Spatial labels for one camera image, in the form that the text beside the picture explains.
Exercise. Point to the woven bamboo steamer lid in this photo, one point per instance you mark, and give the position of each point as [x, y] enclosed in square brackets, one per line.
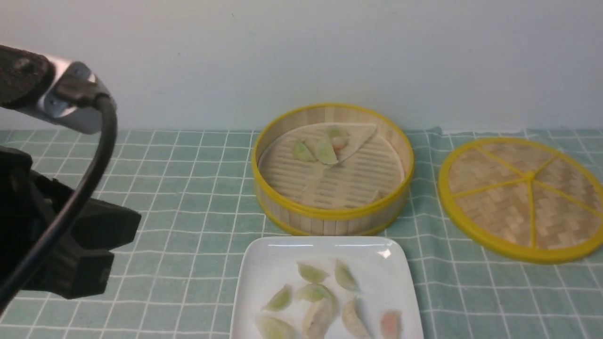
[523, 200]

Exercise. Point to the white square plate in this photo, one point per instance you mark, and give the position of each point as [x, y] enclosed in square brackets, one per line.
[379, 266]

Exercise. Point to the pale dumpling right on plate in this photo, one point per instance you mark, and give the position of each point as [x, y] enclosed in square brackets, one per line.
[352, 322]

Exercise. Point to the green checkered tablecloth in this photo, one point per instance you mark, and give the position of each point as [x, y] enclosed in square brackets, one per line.
[194, 190]

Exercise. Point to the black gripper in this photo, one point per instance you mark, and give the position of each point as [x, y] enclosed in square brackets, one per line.
[79, 266]

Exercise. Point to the pale dumpling on plate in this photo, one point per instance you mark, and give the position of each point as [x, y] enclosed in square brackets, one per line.
[318, 319]
[352, 322]

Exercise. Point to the bamboo steamer basket yellow rim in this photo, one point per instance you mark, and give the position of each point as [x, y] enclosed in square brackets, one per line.
[362, 194]

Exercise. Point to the pale dumpling centre on plate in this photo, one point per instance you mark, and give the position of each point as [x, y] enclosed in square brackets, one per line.
[318, 319]

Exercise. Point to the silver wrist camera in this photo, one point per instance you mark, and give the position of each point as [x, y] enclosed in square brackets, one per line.
[52, 89]

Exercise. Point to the green dumpling top on plate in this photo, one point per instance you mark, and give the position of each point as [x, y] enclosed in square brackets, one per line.
[311, 274]

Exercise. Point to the pink dumpling on plate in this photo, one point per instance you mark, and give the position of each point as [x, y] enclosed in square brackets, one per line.
[390, 324]

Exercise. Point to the pink dumpling in steamer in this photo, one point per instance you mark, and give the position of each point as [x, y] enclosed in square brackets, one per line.
[338, 137]

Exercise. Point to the green dumpling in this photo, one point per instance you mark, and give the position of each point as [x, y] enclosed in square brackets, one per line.
[280, 300]
[301, 152]
[324, 151]
[311, 274]
[344, 276]
[316, 292]

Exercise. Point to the green dumpling bottom left plate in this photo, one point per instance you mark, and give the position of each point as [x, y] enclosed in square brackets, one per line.
[274, 328]

